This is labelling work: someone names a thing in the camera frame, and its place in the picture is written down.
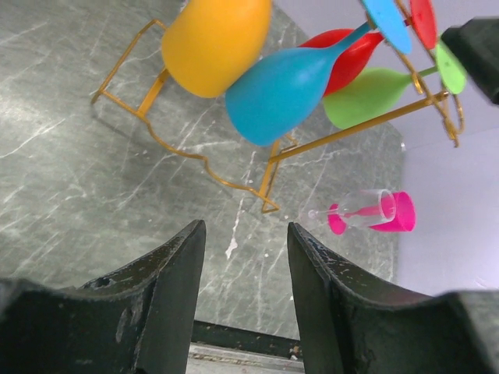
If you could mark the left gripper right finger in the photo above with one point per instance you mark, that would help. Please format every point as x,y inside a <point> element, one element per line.
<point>351,321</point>

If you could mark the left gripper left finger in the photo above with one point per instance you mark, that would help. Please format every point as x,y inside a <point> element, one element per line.
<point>136,319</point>

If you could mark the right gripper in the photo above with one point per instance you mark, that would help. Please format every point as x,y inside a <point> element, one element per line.
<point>475,45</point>

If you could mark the clear wine glass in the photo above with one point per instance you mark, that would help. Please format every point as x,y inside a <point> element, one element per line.
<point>357,209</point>

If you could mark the pink plastic wine glass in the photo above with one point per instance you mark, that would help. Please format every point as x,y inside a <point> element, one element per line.
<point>405,217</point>

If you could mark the red plastic wine glass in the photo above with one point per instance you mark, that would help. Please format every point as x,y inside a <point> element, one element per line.
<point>354,59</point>

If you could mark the green plastic wine glass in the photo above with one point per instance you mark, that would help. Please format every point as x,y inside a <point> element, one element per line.
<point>376,90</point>

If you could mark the blue plastic wine glass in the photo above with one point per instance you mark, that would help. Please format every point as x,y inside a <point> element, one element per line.
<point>282,89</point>

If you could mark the yellow plastic wine glass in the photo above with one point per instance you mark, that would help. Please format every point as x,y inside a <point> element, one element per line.
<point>212,43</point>

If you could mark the gold wire wine glass rack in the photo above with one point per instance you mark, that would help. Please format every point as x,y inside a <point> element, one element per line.
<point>401,50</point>

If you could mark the aluminium mounting rail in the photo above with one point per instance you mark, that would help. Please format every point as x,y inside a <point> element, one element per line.
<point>232,350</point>

